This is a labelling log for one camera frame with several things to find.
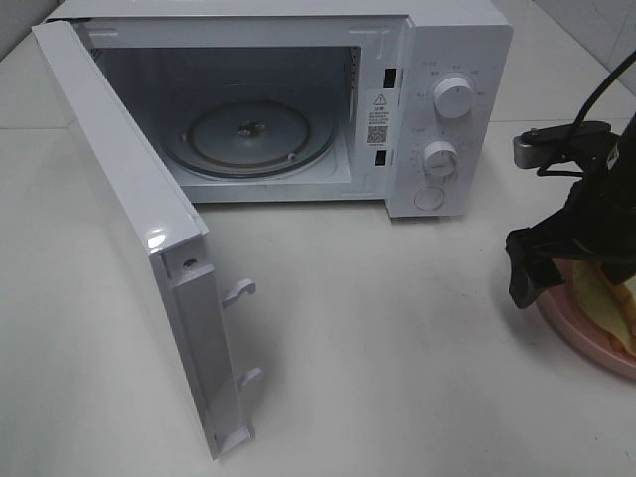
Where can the sandwich with cheese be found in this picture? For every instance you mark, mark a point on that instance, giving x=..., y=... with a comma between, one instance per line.
x=610, y=307

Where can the glass turntable tray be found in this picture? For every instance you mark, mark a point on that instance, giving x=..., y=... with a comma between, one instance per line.
x=251, y=139

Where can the lower white timer knob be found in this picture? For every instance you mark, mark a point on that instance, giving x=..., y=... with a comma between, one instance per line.
x=439, y=159

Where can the white microwave oven body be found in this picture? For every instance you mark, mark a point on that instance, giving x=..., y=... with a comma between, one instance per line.
x=165, y=59

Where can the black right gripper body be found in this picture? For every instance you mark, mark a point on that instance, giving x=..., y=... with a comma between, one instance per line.
x=600, y=222

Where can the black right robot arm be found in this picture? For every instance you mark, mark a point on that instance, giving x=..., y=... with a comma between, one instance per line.
x=627, y=149

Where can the white warning label sticker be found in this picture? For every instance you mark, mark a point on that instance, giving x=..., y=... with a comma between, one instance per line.
x=380, y=106

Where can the white microwave door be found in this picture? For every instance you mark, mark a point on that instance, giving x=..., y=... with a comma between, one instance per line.
x=157, y=232

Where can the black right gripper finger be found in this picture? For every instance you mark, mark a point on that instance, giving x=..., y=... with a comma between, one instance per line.
x=532, y=253
x=618, y=267

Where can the upper white control knob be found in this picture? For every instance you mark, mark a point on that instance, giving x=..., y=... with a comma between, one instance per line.
x=453, y=96

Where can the pink plate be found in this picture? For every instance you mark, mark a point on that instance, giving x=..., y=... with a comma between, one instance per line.
x=560, y=310

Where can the round white door button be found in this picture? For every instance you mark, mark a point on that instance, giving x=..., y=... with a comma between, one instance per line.
x=429, y=198

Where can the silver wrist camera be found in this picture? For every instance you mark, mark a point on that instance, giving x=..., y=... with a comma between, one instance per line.
x=554, y=151

